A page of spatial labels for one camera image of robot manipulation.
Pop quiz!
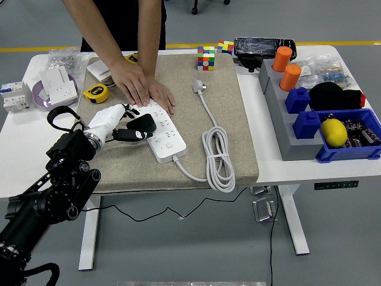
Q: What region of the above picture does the person's left hand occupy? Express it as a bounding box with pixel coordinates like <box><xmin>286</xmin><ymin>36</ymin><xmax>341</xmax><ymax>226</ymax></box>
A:
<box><xmin>148</xmin><ymin>78</ymin><xmax>177</xmax><ymax>117</ymax></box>

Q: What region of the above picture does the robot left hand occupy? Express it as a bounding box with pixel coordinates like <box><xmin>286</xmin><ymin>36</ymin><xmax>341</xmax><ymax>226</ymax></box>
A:
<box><xmin>86</xmin><ymin>103</ymin><xmax>153</xmax><ymax>143</ymax></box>

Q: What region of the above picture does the person's right hand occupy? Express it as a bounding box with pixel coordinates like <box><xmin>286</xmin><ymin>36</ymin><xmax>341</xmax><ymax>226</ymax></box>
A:
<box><xmin>109</xmin><ymin>58</ymin><xmax>152</xmax><ymax>107</ymax></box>

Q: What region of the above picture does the black plug adapter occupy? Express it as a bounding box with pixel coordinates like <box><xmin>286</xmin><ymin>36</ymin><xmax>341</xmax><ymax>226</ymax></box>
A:
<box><xmin>126</xmin><ymin>113</ymin><xmax>157</xmax><ymax>138</ymax></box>

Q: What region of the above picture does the white power strip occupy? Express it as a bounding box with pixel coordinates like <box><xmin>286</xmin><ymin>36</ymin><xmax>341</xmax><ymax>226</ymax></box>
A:
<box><xmin>132</xmin><ymin>100</ymin><xmax>188</xmax><ymax>164</ymax></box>

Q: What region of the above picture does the thin black adapter cord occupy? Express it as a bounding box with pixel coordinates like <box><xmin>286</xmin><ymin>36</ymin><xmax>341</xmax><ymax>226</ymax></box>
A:
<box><xmin>80</xmin><ymin>186</ymin><xmax>250</xmax><ymax>223</ymax></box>

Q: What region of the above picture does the grey-brown fabric mat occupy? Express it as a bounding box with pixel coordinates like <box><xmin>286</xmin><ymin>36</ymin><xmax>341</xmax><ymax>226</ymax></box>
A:
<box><xmin>74</xmin><ymin>53</ymin><xmax>260</xmax><ymax>194</ymax></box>

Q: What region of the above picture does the large Rubik's cube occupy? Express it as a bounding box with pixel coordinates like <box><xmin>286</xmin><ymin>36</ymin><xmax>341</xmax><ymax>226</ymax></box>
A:
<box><xmin>196</xmin><ymin>45</ymin><xmax>216</xmax><ymax>72</ymax></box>

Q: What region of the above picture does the white blank panel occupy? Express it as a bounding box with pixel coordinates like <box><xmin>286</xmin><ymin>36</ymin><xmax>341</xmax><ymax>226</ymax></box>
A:
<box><xmin>39</xmin><ymin>65</ymin><xmax>72</xmax><ymax>90</ymax></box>

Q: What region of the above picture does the purple bowl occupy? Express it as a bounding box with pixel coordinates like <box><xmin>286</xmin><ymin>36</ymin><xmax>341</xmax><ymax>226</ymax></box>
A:
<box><xmin>32</xmin><ymin>74</ymin><xmax>79</xmax><ymax>112</ymax></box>

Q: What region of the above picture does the clear bag of metal parts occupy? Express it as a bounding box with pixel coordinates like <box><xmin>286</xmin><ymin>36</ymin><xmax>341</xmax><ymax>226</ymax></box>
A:
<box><xmin>47</xmin><ymin>46</ymin><xmax>93</xmax><ymax>75</ymax></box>

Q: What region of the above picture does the small Rubik's cube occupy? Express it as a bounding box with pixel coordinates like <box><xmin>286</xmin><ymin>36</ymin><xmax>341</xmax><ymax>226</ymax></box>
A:
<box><xmin>216</xmin><ymin>40</ymin><xmax>235</xmax><ymax>56</ymax></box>

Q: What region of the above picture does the black office chair base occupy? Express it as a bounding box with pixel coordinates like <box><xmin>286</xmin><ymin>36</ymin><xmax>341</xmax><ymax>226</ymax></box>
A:
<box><xmin>190</xmin><ymin>0</ymin><xmax>232</xmax><ymax>15</ymax></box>

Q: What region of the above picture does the white circuit breaker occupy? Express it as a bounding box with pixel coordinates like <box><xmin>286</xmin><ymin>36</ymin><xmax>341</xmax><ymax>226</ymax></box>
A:
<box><xmin>0</xmin><ymin>81</ymin><xmax>33</xmax><ymax>113</ymax></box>

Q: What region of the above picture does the black tray wrapped in plastic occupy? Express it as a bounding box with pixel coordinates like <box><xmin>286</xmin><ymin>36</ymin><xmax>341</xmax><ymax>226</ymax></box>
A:
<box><xmin>233</xmin><ymin>36</ymin><xmax>298</xmax><ymax>73</ymax></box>

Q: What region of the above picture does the orange cylinder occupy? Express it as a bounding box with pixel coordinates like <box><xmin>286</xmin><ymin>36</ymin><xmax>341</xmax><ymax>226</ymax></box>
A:
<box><xmin>271</xmin><ymin>46</ymin><xmax>293</xmax><ymax>73</ymax></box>
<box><xmin>279</xmin><ymin>64</ymin><xmax>302</xmax><ymax>92</ymax></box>

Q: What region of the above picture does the white table leg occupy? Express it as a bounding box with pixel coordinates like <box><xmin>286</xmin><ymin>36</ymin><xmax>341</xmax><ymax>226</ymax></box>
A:
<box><xmin>78</xmin><ymin>195</ymin><xmax>102</xmax><ymax>271</ymax></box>
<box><xmin>275</xmin><ymin>184</ymin><xmax>310</xmax><ymax>256</ymax></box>

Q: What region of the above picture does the grey stepped block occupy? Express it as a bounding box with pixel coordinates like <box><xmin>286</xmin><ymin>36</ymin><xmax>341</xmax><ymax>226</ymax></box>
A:
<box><xmin>258</xmin><ymin>58</ymin><xmax>325</xmax><ymax>161</ymax></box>

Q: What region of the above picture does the blue block with knob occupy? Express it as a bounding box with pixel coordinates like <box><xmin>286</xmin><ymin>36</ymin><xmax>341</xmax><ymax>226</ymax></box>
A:
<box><xmin>292</xmin><ymin>110</ymin><xmax>324</xmax><ymax>140</ymax></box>
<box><xmin>285</xmin><ymin>86</ymin><xmax>311</xmax><ymax>114</ymax></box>

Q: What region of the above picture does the clear bag of resistors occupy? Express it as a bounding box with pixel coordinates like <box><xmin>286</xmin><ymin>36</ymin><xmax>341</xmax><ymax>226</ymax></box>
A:
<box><xmin>293</xmin><ymin>53</ymin><xmax>355</xmax><ymax>90</ymax></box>

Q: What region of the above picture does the black cloth bundle red tip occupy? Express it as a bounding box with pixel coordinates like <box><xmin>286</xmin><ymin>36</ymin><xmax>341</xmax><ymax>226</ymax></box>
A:
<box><xmin>308</xmin><ymin>82</ymin><xmax>366</xmax><ymax>111</ymax></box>

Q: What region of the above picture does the yellow lemon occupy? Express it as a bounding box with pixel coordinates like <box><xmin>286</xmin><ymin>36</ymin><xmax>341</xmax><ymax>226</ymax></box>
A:
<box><xmin>320</xmin><ymin>119</ymin><xmax>348</xmax><ymax>148</ymax></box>

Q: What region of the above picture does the blue plastic bin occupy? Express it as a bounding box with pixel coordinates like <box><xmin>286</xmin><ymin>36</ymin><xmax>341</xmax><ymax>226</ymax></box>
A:
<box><xmin>315</xmin><ymin>108</ymin><xmax>381</xmax><ymax>164</ymax></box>

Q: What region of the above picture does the black table control panel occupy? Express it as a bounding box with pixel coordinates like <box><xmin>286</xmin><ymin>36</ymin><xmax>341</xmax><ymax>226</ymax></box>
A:
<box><xmin>314</xmin><ymin>180</ymin><xmax>360</xmax><ymax>191</ymax></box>

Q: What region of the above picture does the dark capacitors pile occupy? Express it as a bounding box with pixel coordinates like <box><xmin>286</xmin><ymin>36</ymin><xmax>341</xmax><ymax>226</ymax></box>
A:
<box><xmin>342</xmin><ymin>118</ymin><xmax>381</xmax><ymax>148</ymax></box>

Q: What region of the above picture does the white power cord with plug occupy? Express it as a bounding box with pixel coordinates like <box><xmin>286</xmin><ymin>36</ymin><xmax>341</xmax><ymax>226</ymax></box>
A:
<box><xmin>171</xmin><ymin>79</ymin><xmax>236</xmax><ymax>194</ymax></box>

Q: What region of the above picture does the white wall switch panel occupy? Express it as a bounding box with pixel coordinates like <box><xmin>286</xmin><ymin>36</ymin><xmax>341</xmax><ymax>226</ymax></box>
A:
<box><xmin>86</xmin><ymin>59</ymin><xmax>115</xmax><ymax>84</ymax></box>

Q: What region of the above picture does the white wall socket panel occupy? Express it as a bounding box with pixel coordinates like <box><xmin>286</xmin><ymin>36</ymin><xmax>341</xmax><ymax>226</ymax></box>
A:
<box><xmin>48</xmin><ymin>82</ymin><xmax>79</xmax><ymax>105</ymax></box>

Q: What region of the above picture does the silver metal bracket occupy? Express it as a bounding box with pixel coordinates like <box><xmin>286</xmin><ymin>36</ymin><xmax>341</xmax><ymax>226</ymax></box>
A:
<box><xmin>249</xmin><ymin>186</ymin><xmax>272</xmax><ymax>196</ymax></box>
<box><xmin>252</xmin><ymin>196</ymin><xmax>279</xmax><ymax>223</ymax></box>

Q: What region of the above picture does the black hanging cable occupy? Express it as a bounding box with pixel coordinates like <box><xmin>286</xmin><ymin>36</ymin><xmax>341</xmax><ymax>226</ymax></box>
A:
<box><xmin>269</xmin><ymin>185</ymin><xmax>280</xmax><ymax>286</ymax></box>

